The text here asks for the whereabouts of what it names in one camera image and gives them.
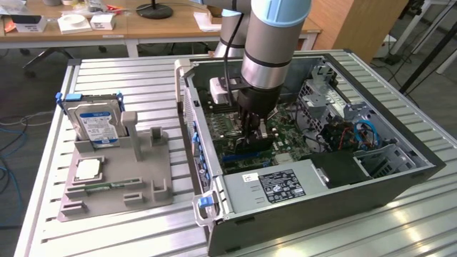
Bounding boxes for black camera cable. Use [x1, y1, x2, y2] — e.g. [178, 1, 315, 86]
[223, 13, 248, 108]

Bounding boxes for black open PC case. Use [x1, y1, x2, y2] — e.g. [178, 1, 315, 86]
[174, 50, 447, 257]

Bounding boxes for blue expansion slot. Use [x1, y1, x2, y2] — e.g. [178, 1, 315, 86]
[222, 152, 262, 162]

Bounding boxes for white block round dish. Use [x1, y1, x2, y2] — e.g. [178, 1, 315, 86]
[57, 13, 93, 35]

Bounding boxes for green motherboard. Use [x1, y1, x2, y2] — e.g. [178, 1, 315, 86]
[204, 95, 314, 175]

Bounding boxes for wooden cabinet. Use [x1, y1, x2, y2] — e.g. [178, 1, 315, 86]
[307, 0, 411, 65]

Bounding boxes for grey metal disk bay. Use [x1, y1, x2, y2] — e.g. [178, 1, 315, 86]
[298, 79, 359, 152]

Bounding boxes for hard disk in blue caddy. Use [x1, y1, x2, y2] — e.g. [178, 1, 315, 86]
[55, 92, 126, 147]

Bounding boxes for white table frame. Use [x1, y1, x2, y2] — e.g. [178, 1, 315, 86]
[390, 0, 457, 56]

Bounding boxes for black tripod pole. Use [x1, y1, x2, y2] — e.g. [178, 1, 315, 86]
[400, 24, 457, 94]

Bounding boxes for wooden desk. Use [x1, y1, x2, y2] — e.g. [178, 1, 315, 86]
[0, 0, 323, 58]

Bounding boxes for blue floor cable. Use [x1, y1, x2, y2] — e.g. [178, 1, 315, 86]
[0, 128, 33, 230]

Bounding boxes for silver CPU chip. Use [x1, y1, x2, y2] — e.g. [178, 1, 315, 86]
[75, 160, 103, 182]

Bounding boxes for small white box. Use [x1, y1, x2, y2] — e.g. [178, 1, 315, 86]
[90, 13, 117, 30]

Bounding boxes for silver chipset heat sink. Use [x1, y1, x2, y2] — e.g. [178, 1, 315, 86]
[274, 154, 298, 164]

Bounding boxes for CPU socket metal frame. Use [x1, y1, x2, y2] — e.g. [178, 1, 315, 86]
[227, 111, 247, 134]

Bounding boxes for grey power supply unit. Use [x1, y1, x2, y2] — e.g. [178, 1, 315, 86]
[216, 159, 330, 215]

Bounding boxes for white box black label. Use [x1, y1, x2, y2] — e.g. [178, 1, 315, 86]
[10, 14, 49, 33]

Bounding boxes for white papers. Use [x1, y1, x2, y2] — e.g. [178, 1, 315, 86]
[194, 12, 223, 33]

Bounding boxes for black lamp base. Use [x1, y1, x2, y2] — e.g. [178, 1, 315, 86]
[135, 0, 175, 20]

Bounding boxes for black chair base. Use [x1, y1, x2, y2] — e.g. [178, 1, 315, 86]
[19, 48, 78, 78]

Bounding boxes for red wire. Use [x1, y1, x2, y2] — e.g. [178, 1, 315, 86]
[338, 128, 359, 150]

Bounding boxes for grey parts rack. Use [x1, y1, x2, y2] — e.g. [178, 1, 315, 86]
[57, 110, 176, 224]

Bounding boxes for blue wire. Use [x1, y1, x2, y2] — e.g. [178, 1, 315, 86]
[352, 119, 382, 150]

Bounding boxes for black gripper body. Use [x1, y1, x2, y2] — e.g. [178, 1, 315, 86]
[235, 86, 283, 120]

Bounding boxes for white floor cable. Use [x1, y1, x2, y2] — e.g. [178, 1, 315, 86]
[0, 108, 55, 126]

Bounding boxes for green graphics card black fan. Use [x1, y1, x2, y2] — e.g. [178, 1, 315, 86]
[208, 133, 272, 157]

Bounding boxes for green RAM stick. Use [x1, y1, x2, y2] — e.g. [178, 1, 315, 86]
[67, 179, 141, 193]

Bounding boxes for grey perforated drive cage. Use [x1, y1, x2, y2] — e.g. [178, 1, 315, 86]
[354, 143, 419, 179]

